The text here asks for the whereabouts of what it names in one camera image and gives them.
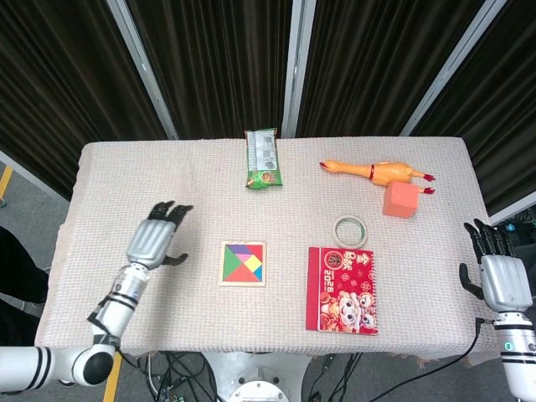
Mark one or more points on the red tangram triangle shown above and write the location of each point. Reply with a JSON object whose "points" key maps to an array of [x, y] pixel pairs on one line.
{"points": [[243, 275]]}

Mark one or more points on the orange foam cube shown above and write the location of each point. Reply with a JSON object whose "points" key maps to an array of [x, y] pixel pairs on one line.
{"points": [[400, 201]]}

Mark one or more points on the grey metal frame rail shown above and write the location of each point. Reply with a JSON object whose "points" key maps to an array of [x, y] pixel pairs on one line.
{"points": [[29, 176], [513, 213]]}

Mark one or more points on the blue tangram triangle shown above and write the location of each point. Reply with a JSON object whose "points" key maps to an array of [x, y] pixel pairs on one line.
{"points": [[259, 273]]}

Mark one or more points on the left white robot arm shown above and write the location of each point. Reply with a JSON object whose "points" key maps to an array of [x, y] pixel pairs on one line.
{"points": [[121, 305]]}

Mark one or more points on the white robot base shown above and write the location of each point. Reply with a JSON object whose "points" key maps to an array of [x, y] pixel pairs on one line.
{"points": [[255, 377]]}

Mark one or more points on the grey metal frame post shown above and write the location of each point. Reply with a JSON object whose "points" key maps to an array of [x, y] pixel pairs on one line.
{"points": [[142, 67], [298, 63], [452, 67]]}

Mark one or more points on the dark pleated curtain panel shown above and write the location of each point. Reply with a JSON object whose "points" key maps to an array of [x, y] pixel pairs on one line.
{"points": [[218, 63], [63, 92], [377, 63], [502, 104]]}

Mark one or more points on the green triangle puzzle piece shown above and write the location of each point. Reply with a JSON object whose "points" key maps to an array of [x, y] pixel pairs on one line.
{"points": [[229, 263]]}

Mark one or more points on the yellow tangram square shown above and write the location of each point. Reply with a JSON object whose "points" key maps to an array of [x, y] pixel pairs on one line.
{"points": [[252, 264]]}

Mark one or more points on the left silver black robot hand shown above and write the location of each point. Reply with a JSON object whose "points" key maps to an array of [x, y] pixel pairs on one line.
{"points": [[148, 245]]}

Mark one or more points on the green snack packet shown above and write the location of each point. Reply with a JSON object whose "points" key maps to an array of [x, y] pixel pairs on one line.
{"points": [[263, 161]]}

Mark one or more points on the purple tangram piece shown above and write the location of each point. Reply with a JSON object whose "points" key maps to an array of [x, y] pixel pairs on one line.
{"points": [[240, 249]]}

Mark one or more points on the pink tangram triangle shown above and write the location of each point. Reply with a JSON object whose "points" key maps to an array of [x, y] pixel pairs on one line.
{"points": [[243, 258]]}

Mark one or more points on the clear tape roll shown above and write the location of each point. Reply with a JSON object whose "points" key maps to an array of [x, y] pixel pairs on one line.
{"points": [[337, 234]]}

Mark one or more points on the red 2026 spiral calendar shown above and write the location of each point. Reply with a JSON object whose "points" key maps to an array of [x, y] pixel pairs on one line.
{"points": [[341, 289]]}

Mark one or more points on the beige woven tablecloth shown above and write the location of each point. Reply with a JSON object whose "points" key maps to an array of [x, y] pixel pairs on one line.
{"points": [[293, 201]]}

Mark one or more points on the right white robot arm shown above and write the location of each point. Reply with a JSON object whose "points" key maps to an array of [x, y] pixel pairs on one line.
{"points": [[517, 360]]}

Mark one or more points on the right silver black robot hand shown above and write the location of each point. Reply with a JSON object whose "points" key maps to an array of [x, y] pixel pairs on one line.
{"points": [[504, 285]]}

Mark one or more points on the wooden tangram puzzle tray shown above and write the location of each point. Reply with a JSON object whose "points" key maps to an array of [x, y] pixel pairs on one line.
{"points": [[221, 285]]}

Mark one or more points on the yellow rubber chicken toy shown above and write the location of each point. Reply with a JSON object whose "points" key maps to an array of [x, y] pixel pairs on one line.
{"points": [[389, 171]]}

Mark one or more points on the black device with teal light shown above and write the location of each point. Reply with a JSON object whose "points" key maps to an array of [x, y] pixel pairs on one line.
{"points": [[521, 230]]}

